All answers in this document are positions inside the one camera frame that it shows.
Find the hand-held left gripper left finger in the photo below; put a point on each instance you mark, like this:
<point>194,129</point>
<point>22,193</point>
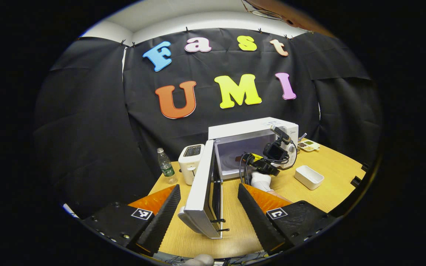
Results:
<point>161,221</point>

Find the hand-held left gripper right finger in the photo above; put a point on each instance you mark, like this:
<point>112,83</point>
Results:
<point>257,221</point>

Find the white microwave oven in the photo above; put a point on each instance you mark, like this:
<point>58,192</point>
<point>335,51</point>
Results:
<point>205,184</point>

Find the reddish brown meat piece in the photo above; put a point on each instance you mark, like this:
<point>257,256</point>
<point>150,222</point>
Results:
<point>238,159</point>

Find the white toaster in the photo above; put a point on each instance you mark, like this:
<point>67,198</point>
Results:
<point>190,162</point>

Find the white divided food tray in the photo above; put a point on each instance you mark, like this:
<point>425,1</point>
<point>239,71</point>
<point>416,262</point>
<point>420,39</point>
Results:
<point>309,145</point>

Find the black table clamp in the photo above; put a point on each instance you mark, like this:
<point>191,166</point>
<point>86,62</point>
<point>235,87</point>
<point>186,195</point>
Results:
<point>364,167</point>
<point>356,181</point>

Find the clear plastic water bottle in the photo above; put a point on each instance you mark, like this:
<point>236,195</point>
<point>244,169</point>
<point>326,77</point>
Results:
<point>166,168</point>

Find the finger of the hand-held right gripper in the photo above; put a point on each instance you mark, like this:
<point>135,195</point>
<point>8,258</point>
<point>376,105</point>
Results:
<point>256,157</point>

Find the white rectangular tray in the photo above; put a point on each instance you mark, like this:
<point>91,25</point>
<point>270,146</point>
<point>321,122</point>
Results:
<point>309,177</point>

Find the round ceiling lamp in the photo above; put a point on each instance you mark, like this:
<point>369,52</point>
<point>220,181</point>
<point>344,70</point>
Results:
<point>266,14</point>

